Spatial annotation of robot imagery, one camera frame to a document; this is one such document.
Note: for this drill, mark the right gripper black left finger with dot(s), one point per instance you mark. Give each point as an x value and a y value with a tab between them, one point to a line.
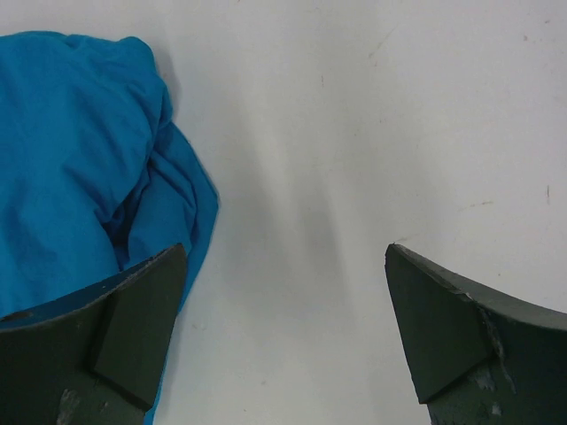
95	356

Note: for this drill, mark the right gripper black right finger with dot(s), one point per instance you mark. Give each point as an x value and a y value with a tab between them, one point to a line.
476	355

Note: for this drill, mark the blue t shirt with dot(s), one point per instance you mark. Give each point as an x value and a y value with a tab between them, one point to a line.
95	175

